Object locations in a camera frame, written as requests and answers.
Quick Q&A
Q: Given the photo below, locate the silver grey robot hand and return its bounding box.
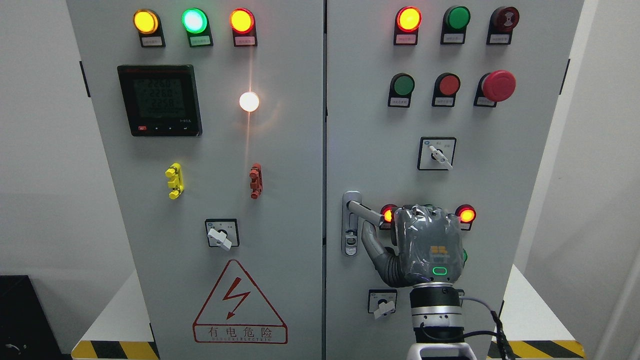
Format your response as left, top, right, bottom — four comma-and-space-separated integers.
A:
359, 204, 466, 289

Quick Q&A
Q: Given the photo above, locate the silver door handle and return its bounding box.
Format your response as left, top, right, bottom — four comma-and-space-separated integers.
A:
342, 190, 384, 256

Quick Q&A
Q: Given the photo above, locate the grey right cabinet door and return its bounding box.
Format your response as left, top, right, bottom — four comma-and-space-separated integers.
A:
326, 0, 584, 360

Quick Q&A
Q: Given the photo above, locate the grey cabinet door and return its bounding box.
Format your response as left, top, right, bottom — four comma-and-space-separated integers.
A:
326, 0, 584, 360
67, 0, 324, 360

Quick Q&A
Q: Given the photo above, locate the red indicator light right door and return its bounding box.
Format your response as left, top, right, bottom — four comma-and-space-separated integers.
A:
393, 6, 422, 46

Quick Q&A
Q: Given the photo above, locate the red indicator light door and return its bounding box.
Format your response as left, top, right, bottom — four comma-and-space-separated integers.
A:
230, 7, 258, 47
393, 6, 422, 46

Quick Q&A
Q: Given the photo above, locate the grey left cabinet door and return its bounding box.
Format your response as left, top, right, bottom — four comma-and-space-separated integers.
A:
67, 0, 324, 360

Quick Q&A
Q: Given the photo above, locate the red indicator light left door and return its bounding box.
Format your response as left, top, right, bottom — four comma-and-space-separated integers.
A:
230, 7, 258, 47

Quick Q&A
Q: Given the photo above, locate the red indicator light middle left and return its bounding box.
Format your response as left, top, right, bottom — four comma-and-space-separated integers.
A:
379, 203, 398, 231

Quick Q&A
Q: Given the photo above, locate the red indicator light middle right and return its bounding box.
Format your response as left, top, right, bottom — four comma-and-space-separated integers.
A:
455, 203, 477, 231

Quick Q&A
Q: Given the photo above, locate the red push button second row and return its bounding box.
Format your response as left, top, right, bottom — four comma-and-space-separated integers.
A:
431, 72, 461, 108

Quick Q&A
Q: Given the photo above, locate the green push button second row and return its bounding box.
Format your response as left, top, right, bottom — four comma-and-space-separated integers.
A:
387, 72, 415, 109

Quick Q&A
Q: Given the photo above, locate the red emergency stop button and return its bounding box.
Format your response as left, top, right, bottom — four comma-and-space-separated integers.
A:
473, 69, 517, 109

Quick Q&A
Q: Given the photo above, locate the red terminal connector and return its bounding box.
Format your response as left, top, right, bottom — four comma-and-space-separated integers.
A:
249, 162, 263, 199

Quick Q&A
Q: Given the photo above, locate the red electric hazard warning sticker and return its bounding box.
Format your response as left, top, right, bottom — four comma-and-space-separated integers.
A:
192, 259, 288, 344

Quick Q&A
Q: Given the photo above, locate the white glowing indicator light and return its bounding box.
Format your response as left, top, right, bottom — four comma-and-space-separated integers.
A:
238, 91, 260, 113

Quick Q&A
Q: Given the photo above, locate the dark red buzzer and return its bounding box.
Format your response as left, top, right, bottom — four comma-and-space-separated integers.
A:
486, 6, 521, 45

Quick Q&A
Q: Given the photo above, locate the yellow terminal connector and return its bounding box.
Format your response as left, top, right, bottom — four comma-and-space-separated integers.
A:
165, 162, 185, 200

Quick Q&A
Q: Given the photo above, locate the black digital power meter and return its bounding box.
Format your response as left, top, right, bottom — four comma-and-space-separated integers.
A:
117, 64, 202, 137

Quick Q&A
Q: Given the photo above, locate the white platform with hazard stripes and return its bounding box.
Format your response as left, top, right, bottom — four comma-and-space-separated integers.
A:
70, 267, 586, 360

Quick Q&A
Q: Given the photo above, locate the green indicator light top left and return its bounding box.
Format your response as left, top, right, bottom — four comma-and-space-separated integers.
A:
181, 7, 214, 48

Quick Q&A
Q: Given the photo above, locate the yellow indicator light top left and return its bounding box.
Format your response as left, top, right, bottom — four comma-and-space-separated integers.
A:
132, 8, 166, 48

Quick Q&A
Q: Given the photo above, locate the black box lower left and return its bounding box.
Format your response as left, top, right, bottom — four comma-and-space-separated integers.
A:
0, 275, 64, 360

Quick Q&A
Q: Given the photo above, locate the lower white rotary selector switch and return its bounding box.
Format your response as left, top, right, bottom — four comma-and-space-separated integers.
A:
367, 288, 398, 320

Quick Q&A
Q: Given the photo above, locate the upper right rotary selector switch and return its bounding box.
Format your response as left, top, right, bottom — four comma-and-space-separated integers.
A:
417, 137, 457, 171

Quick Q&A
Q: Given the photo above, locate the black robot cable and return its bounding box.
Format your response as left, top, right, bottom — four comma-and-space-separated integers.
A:
420, 296, 517, 360

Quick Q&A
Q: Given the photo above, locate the left door rotary selector switch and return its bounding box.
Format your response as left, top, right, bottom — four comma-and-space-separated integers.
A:
205, 218, 240, 251

